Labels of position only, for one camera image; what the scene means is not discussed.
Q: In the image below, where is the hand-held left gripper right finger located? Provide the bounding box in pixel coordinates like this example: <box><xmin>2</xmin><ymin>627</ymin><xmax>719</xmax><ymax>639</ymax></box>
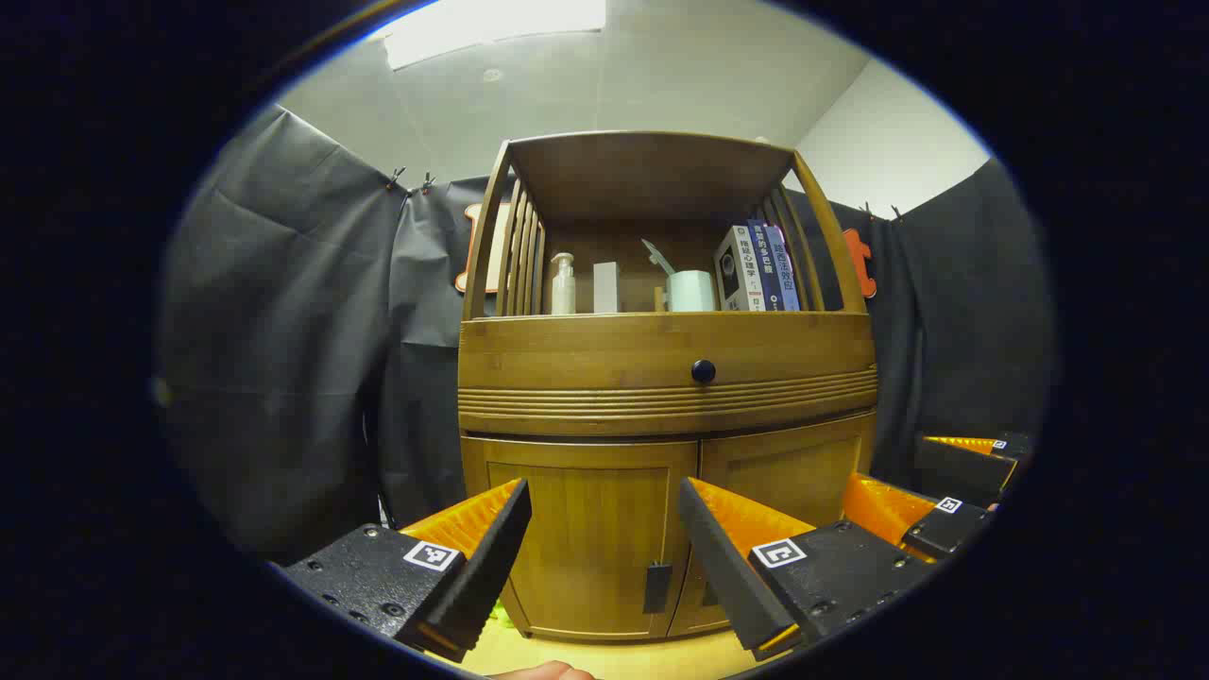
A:
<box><xmin>677</xmin><ymin>477</ymin><xmax>936</xmax><ymax>662</ymax></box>

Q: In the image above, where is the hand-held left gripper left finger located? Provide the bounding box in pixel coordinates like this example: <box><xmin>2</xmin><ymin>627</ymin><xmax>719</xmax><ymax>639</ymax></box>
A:
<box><xmin>274</xmin><ymin>477</ymin><xmax>533</xmax><ymax>664</ymax></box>

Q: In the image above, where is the wooden shoe cabinet door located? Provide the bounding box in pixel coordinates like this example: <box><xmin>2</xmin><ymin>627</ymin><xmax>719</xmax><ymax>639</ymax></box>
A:
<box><xmin>463</xmin><ymin>436</ymin><xmax>700</xmax><ymax>641</ymax></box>
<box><xmin>669</xmin><ymin>411</ymin><xmax>877</xmax><ymax>638</ymax></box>

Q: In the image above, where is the wooden double-door shoe cabinet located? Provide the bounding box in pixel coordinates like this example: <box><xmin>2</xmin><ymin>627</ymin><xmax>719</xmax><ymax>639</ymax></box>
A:
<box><xmin>456</xmin><ymin>130</ymin><xmax>879</xmax><ymax>643</ymax></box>

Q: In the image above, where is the wooden drawer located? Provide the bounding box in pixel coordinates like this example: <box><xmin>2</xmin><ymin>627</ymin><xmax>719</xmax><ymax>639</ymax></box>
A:
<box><xmin>458</xmin><ymin>312</ymin><xmax>879</xmax><ymax>437</ymax></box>

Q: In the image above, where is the pale purple book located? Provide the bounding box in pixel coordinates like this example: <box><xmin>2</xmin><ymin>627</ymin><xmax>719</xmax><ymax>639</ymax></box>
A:
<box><xmin>765</xmin><ymin>225</ymin><xmax>802</xmax><ymax>312</ymax></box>

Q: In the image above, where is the white cup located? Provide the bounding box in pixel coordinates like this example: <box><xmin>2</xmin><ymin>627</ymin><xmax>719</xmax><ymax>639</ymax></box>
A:
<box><xmin>666</xmin><ymin>270</ymin><xmax>717</xmax><ymax>313</ymax></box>

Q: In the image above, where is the black backdrop cloth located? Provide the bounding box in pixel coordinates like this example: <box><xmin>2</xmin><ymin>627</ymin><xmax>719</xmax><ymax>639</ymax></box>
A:
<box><xmin>156</xmin><ymin>104</ymin><xmax>1054</xmax><ymax>563</ymax></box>

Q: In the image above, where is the ceiling light panel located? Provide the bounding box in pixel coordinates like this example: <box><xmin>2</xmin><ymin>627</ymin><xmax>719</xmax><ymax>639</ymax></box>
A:
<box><xmin>383</xmin><ymin>0</ymin><xmax>607</xmax><ymax>72</ymax></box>

